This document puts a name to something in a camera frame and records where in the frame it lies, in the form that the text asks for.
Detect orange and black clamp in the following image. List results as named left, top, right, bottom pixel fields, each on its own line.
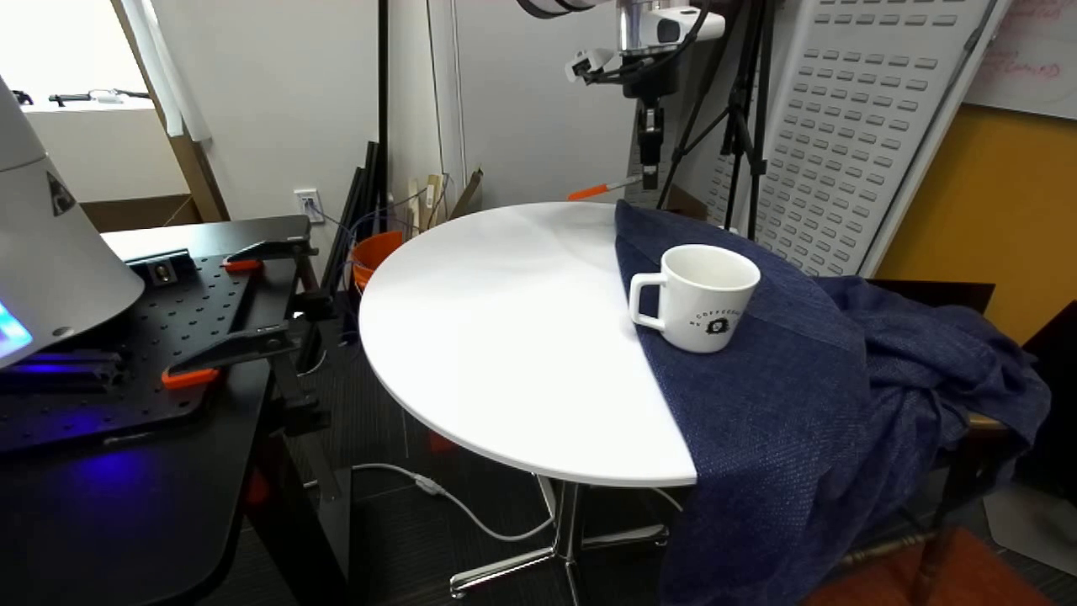
left=158, top=317, right=314, bottom=398
left=220, top=233, right=315, bottom=278

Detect white wrist mount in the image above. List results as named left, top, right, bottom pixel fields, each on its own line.
left=620, top=0, right=735, bottom=51

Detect metal table pedestal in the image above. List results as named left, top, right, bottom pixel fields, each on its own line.
left=444, top=474, right=678, bottom=606

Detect black vertical pole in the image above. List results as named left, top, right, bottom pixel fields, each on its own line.
left=373, top=0, right=395, bottom=213

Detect orange bucket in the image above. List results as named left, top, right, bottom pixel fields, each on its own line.
left=350, top=230, right=411, bottom=297

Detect black robot stand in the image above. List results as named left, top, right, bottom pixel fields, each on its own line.
left=0, top=356, right=350, bottom=606

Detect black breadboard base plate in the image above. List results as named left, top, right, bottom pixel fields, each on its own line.
left=0, top=216, right=321, bottom=458

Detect dark blue cloth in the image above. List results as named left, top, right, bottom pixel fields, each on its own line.
left=611, top=200, right=1058, bottom=606

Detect whiteboard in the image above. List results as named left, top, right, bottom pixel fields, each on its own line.
left=966, top=0, right=1077, bottom=125

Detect white perforated panel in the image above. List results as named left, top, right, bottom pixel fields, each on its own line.
left=752, top=0, right=1003, bottom=278

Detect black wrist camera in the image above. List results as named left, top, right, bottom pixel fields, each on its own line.
left=569, top=48, right=634, bottom=88

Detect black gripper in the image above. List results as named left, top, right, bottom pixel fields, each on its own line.
left=620, top=45, right=680, bottom=165

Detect brown wooden board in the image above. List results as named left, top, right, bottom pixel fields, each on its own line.
left=112, top=0, right=232, bottom=227

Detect orange marker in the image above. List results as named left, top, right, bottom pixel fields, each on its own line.
left=562, top=170, right=654, bottom=205

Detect black tripod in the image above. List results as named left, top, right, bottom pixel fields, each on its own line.
left=657, top=0, right=781, bottom=241

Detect white mug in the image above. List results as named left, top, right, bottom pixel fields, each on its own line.
left=622, top=241, right=763, bottom=356

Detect white floor cable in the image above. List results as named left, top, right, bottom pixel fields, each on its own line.
left=350, top=458, right=562, bottom=550

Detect wooden sticks bundle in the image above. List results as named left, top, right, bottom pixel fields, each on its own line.
left=388, top=165, right=487, bottom=236

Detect black leaning boards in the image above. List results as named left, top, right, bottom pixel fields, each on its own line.
left=315, top=139, right=384, bottom=297

